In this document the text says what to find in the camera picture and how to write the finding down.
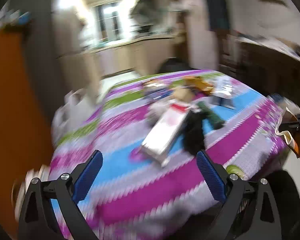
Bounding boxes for beige kitchen cabinets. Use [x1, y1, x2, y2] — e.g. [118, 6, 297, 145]
[60, 35, 175, 82]

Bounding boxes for colourful striped tablecloth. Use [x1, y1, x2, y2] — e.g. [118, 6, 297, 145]
[49, 76, 285, 239]

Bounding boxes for green scouring pad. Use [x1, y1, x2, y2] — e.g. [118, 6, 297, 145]
[197, 101, 225, 130]

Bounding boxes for white terry towel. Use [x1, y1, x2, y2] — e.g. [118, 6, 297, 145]
[146, 100, 175, 127]

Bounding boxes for white plastic bag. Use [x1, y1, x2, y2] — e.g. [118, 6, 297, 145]
[51, 88, 95, 146]

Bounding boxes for black chair back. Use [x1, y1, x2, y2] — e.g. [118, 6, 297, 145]
[156, 57, 195, 74]

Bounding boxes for white blue tissue pack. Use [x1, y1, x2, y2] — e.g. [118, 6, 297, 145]
[211, 76, 235, 109]

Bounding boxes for gold foil wrapper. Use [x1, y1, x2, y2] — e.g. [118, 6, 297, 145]
[184, 76, 214, 95]

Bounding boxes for tan cardboard box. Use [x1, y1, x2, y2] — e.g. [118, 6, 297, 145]
[172, 87, 194, 103]

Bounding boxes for kitchen window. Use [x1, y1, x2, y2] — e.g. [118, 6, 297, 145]
[94, 2, 122, 43]

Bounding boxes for blue tissue packet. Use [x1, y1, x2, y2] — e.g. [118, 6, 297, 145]
[143, 87, 172, 101]

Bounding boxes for dark wooden table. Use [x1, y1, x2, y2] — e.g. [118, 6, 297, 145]
[237, 37, 300, 102]

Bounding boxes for black cloth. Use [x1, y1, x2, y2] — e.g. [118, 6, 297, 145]
[183, 111, 207, 156]

